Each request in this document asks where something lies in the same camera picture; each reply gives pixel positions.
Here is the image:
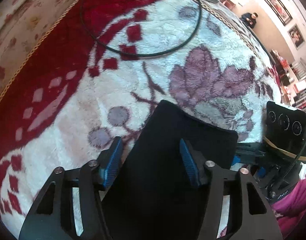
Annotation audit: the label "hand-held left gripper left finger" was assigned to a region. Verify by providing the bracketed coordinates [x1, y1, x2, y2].
[18, 136, 124, 240]

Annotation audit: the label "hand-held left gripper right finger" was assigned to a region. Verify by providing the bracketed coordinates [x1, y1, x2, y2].
[179, 139, 283, 240]

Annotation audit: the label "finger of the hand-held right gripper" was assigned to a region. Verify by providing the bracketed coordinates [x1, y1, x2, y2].
[234, 142, 265, 157]
[230, 155, 262, 170]

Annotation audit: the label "black pants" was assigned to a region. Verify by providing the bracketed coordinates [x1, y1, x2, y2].
[100, 99, 239, 240]

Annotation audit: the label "person's right forearm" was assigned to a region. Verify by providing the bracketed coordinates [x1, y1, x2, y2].
[270, 177, 306, 230]

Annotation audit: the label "white and red plush blanket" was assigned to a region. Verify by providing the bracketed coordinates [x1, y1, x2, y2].
[0, 0, 306, 240]

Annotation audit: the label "shelf with red boxes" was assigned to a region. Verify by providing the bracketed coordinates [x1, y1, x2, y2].
[269, 50, 306, 110]

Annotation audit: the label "beige floral bed sheet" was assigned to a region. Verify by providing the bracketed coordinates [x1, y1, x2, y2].
[0, 0, 87, 110]

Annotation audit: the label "thick black gripper cable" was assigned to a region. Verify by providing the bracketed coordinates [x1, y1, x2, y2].
[278, 140, 306, 190]

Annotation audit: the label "small framed wall picture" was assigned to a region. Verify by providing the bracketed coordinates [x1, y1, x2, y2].
[287, 24, 305, 49]

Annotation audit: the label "thin black looped cable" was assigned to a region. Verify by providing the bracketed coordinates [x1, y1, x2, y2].
[79, 0, 202, 58]

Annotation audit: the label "large framed wall picture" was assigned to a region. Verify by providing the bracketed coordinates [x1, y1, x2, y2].
[261, 0, 293, 26]

